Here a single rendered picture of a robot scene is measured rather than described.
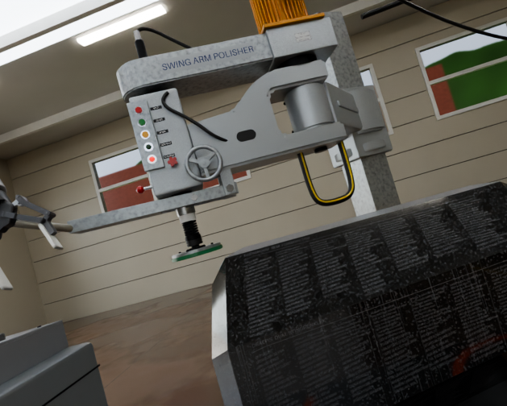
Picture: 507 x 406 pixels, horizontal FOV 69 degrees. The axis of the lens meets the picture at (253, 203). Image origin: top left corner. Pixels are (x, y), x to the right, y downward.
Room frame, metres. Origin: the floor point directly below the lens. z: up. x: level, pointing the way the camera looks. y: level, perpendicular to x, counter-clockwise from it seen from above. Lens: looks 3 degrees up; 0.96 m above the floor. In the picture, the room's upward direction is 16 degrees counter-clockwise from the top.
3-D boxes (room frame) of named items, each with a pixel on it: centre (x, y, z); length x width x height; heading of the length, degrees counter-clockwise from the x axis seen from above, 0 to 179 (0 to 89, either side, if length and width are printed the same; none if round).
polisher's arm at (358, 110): (2.07, -0.60, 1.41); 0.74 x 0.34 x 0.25; 148
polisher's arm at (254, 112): (1.63, -0.10, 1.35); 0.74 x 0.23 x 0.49; 99
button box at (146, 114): (1.46, 0.34, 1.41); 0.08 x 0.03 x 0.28; 99
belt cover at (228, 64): (1.63, -0.06, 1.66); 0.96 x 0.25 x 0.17; 99
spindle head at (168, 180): (1.59, 0.21, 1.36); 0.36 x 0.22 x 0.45; 99
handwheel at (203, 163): (1.48, 0.15, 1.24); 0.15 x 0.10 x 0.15; 99
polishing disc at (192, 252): (1.58, 0.29, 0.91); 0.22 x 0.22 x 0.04
